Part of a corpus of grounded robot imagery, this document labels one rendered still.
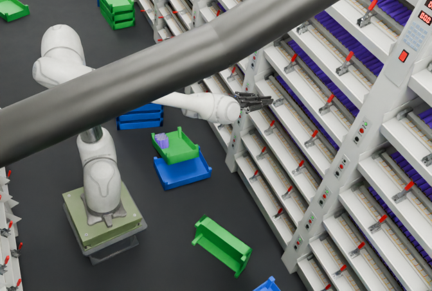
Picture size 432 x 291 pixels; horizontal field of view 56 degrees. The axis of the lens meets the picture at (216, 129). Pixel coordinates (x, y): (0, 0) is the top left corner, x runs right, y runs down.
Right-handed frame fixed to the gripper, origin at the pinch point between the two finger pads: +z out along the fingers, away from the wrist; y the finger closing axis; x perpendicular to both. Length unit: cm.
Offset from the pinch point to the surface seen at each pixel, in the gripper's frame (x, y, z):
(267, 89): -2.9, -10.7, 8.9
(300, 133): -3.0, 19.9, 8.7
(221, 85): -40, -59, 20
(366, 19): 58, 28, -3
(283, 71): 15.5, -1.0, 3.2
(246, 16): 94, 94, -101
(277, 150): -23.3, 11.4, 11.1
